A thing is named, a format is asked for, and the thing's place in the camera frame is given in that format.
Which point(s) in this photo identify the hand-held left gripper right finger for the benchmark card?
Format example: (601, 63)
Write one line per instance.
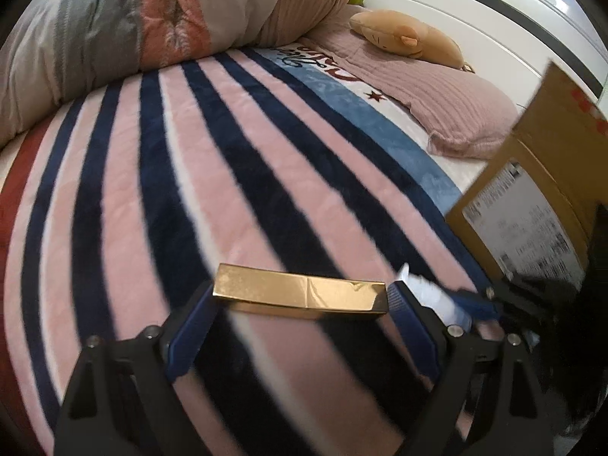
(413, 332)

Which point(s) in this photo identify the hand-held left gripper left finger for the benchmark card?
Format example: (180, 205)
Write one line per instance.
(190, 330)

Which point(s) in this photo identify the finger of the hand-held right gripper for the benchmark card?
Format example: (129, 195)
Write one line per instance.
(477, 303)

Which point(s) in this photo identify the white tissue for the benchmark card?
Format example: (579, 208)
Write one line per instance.
(437, 299)

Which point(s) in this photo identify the gold rectangular box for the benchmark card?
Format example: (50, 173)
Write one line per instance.
(299, 289)

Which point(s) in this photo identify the brown cardboard box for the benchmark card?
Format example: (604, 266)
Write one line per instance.
(536, 190)

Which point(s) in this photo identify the striped fleece blanket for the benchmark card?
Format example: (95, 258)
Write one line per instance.
(199, 171)

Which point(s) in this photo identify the pink ribbed pillow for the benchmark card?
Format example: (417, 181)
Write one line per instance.
(427, 99)

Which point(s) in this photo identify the tan plush toy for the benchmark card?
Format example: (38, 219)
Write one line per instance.
(408, 33)

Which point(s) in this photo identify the white headboard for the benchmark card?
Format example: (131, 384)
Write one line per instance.
(475, 14)

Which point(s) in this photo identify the rolled pink grey duvet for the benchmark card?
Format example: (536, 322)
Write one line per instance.
(142, 19)

